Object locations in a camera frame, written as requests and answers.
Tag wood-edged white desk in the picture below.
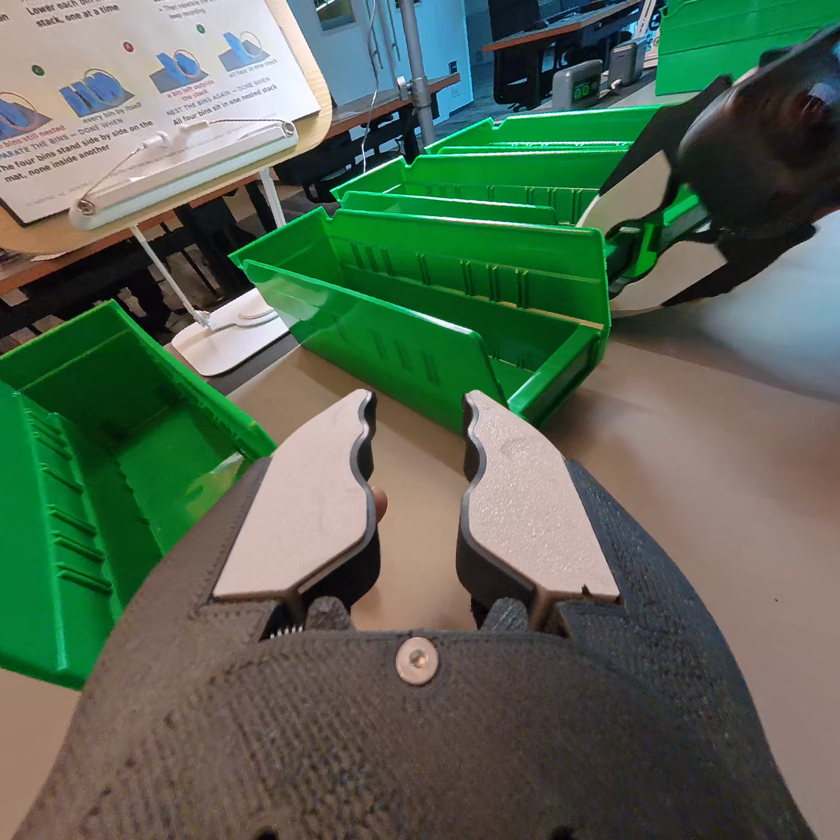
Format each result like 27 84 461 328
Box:
577 82 665 112

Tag white page holder bar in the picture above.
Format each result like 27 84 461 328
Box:
67 118 299 232

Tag instruction sheet on board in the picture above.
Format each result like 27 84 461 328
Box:
0 0 333 257

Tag grey power station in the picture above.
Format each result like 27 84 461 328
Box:
551 59 603 110

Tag grey portable device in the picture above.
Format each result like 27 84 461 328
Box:
609 39 649 88

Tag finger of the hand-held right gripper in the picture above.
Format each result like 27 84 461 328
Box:
607 223 818 320
576 74 735 231

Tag green plastic bin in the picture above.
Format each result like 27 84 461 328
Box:
0 301 278 691
330 150 715 284
228 205 613 435
423 104 686 158

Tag metal pole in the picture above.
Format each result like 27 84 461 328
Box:
392 0 439 157

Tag orange-topped office desk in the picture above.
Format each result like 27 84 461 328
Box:
482 0 647 106

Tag stack of green bins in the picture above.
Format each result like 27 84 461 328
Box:
655 0 840 98

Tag white stand rod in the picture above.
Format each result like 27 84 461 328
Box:
129 224 212 328

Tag thin hanging cable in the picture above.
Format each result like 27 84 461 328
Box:
356 0 396 175

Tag white stand strut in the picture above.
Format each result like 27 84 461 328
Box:
258 167 287 229

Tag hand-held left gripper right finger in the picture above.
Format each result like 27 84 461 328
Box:
456 390 623 636

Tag printed instruction sheet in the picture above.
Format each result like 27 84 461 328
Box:
0 0 322 227

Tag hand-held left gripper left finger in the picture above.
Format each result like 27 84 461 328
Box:
211 388 383 637

